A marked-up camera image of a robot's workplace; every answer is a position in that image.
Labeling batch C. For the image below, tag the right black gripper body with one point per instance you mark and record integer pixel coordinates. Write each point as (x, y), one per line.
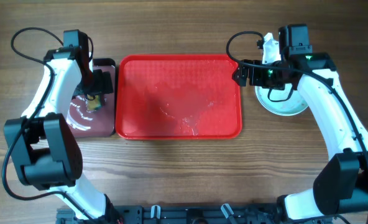
(268, 78)

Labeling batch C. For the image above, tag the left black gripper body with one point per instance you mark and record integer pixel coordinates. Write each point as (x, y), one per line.
(96, 83)

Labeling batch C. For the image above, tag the green yellow sponge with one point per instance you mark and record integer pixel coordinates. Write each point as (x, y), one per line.
(93, 102)

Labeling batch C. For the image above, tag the light blue plate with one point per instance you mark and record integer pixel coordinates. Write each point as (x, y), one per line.
(281, 102)

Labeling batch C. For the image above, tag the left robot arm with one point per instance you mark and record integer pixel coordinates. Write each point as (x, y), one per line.
(43, 157)

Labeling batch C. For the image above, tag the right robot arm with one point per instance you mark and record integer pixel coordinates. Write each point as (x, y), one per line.
(342, 185)

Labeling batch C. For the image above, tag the dark maroon tray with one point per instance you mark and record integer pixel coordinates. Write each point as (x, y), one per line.
(99, 123)

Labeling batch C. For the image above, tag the red plastic tray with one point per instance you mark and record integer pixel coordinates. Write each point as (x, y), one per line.
(186, 96)

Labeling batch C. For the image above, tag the black mounting base rail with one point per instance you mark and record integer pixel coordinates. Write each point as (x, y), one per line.
(262, 213)

